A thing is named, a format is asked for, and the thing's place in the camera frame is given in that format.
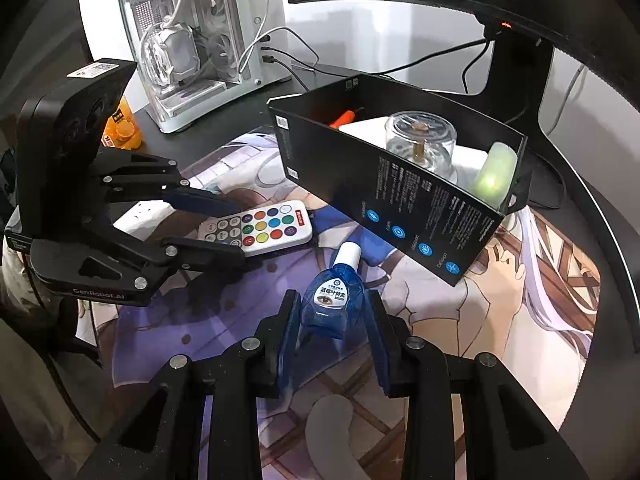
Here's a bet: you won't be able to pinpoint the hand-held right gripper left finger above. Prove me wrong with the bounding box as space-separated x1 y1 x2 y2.
75 289 304 480

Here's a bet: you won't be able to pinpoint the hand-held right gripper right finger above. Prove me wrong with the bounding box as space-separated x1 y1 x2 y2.
364 290 592 480

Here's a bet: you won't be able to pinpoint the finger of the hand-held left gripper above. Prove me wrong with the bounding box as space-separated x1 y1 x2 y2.
134 237 247 282
99 152 242 217

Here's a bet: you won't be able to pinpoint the blue eye drop bottle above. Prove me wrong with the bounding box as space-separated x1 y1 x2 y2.
300 241 369 341

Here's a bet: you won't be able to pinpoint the white remote coloured buttons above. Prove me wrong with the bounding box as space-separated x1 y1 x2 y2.
197 201 314 256

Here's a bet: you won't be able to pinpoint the black cardboard box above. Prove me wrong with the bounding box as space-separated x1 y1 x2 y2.
267 74 534 289

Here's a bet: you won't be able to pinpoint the white glue bottle orange cap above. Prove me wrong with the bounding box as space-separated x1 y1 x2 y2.
327 108 359 129

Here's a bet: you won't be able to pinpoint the white square charger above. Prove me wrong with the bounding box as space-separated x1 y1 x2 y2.
339 117 390 150

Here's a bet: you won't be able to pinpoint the clear glass jar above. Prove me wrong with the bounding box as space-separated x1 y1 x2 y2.
384 110 459 177

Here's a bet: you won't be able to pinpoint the white power socket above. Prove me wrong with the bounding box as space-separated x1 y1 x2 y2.
116 200 174 229

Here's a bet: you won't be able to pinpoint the orange juice bottle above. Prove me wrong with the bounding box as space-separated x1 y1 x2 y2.
101 97 143 151

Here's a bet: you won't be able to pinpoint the printed desk mat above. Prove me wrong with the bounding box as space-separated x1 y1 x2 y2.
87 127 601 480

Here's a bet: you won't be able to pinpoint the white glass computer case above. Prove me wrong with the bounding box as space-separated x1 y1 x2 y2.
114 0 294 135

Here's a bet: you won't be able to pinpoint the white cable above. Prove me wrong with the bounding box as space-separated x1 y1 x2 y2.
239 0 282 77

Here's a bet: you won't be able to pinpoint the black cable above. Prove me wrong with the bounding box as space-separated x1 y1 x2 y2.
260 35 495 92

